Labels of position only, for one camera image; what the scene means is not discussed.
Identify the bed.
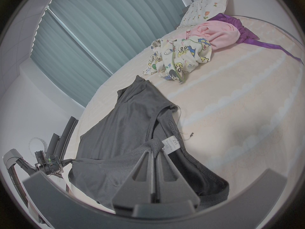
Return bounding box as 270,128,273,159
63,0,305,214

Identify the black T-shirt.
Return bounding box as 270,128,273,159
68,75,230,210

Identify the blue-green curtain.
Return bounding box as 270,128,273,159
31,9,110,108
49,0,191,75

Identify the white printed pyjama garment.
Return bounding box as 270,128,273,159
142,38,212,83

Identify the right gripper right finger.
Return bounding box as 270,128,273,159
154,149,200,210

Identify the purple garment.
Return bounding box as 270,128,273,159
210,13,304,65

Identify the pink garment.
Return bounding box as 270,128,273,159
186,20,241,51

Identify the white printed pillow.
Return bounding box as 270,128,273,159
177,0,232,28

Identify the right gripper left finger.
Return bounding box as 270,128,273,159
112,150,153,215

